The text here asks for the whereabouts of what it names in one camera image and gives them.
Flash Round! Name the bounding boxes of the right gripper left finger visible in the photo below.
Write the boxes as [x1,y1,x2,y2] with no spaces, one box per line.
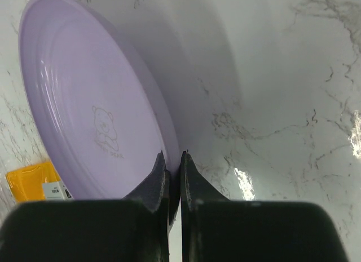
[124,152,170,261]

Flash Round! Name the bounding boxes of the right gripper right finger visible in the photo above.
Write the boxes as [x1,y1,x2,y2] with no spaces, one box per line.
[180,151,229,261]

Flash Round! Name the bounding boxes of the lavender plate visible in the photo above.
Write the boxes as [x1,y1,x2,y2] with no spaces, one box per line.
[19,0,181,200]

